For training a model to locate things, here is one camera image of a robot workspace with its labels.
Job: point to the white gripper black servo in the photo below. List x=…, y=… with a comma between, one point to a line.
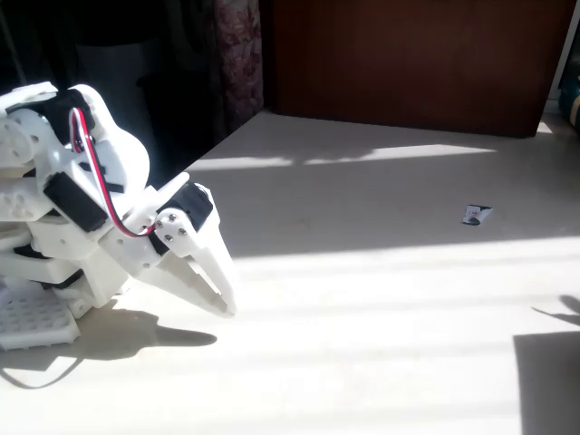
x=178, y=232

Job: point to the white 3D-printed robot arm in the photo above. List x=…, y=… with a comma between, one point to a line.
x=54, y=254

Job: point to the floral patterned curtain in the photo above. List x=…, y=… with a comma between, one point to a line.
x=238, y=59

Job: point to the small green-edged paper label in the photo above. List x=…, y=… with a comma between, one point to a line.
x=475, y=215

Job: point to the dark brown wooden cabinet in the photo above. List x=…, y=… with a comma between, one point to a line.
x=408, y=59

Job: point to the teal round object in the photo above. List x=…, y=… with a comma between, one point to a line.
x=570, y=102

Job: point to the white perforated base plate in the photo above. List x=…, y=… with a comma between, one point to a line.
x=31, y=319

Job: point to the white door frame strip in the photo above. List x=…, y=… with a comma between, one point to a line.
x=564, y=36

